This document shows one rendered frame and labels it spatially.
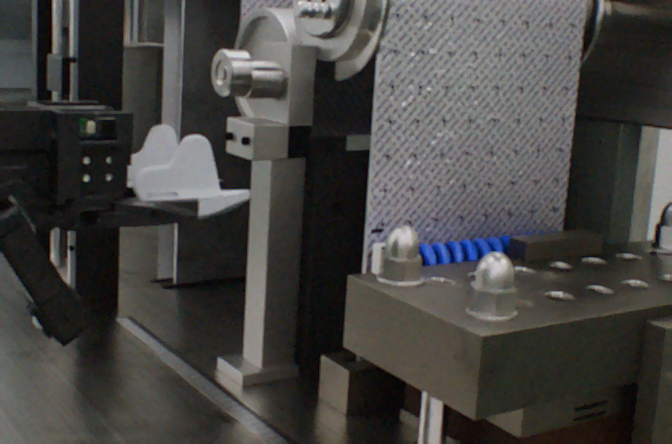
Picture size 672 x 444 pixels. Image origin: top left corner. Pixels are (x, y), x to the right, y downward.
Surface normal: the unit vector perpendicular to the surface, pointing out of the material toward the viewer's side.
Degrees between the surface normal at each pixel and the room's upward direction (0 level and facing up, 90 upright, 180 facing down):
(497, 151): 90
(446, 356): 90
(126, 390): 0
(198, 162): 90
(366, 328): 90
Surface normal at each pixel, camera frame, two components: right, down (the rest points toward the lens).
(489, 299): -0.45, 0.13
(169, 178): 0.45, 0.18
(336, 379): -0.84, 0.05
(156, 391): 0.06, -0.98
